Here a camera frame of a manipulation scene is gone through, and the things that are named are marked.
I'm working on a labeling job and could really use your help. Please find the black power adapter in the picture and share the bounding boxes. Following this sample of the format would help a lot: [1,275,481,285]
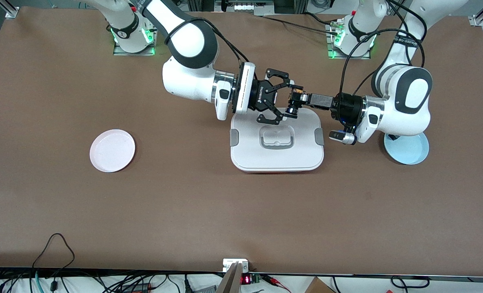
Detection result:
[121,283,152,293]

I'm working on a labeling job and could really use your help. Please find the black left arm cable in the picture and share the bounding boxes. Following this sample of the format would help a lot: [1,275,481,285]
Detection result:
[339,0,428,96]

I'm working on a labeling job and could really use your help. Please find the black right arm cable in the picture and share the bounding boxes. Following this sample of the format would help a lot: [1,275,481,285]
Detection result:
[164,16,246,72]

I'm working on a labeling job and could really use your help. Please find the black orange battery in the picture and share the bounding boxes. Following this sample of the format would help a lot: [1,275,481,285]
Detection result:
[286,85,308,118]

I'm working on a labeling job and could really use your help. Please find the grey slanted beam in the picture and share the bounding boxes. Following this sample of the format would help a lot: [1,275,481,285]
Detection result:
[216,262,244,293]

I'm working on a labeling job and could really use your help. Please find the black flat cable loop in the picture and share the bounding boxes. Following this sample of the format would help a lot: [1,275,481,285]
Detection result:
[391,276,430,289]

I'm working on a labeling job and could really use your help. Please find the brown cardboard piece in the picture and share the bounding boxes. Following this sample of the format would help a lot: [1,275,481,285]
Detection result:
[304,277,335,293]

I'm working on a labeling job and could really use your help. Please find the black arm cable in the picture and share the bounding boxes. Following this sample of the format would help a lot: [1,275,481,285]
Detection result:
[339,0,428,96]
[164,16,246,72]

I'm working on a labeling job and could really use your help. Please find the red clip leads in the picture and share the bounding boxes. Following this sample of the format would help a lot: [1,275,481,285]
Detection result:
[262,275,291,293]

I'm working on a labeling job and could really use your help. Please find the black cable across table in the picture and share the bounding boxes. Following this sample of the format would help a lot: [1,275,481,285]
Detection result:
[262,12,341,36]

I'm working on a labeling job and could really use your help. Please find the pink round plate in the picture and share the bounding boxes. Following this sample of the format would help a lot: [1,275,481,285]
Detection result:
[90,129,136,173]

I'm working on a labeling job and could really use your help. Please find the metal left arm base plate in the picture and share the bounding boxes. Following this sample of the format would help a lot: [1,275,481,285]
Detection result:
[327,20,372,60]

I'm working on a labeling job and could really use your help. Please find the light blue round plate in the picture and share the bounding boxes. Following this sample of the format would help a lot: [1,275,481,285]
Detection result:
[384,132,430,165]

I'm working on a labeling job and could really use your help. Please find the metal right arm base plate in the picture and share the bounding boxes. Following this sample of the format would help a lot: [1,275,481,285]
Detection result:
[113,18,160,56]

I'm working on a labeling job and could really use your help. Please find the white table edge bracket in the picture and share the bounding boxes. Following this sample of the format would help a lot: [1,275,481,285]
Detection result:
[223,258,250,272]

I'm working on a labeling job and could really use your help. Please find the white lidded box grey handle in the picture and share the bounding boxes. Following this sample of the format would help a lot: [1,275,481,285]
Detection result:
[229,111,325,173]

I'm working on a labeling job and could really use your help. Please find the black looped thin cable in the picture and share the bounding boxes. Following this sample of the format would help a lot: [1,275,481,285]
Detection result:
[32,233,76,281]

